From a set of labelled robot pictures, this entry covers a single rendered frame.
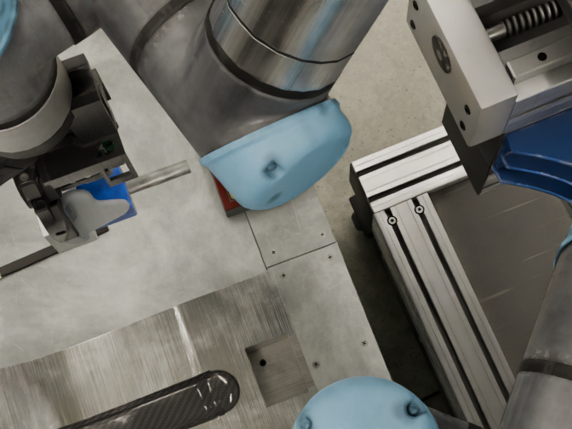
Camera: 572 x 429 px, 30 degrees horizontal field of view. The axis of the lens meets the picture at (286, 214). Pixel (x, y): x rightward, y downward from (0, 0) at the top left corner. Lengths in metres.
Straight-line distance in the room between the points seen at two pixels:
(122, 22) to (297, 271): 0.48
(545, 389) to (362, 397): 0.10
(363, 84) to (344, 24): 1.45
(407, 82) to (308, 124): 1.42
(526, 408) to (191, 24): 0.26
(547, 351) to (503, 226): 1.09
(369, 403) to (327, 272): 0.49
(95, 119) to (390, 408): 0.31
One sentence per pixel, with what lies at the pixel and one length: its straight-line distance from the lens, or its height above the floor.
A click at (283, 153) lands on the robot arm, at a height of 1.28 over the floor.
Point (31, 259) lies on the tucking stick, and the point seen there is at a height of 0.80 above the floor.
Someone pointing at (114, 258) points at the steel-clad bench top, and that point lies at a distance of 1.04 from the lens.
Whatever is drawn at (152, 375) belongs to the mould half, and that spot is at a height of 0.89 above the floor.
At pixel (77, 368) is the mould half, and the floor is 0.88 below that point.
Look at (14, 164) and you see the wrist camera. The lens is 0.74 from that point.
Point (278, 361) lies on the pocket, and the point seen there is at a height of 0.86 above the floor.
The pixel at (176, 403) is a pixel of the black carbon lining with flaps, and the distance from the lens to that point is 0.92.
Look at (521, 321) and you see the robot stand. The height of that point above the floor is 0.21.
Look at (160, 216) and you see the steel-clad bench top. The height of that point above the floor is 0.80.
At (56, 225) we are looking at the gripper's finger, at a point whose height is 1.04.
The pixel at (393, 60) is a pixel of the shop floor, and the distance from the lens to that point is 1.97.
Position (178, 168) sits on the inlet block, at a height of 0.94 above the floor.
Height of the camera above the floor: 1.79
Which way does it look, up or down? 73 degrees down
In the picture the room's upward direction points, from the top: 9 degrees counter-clockwise
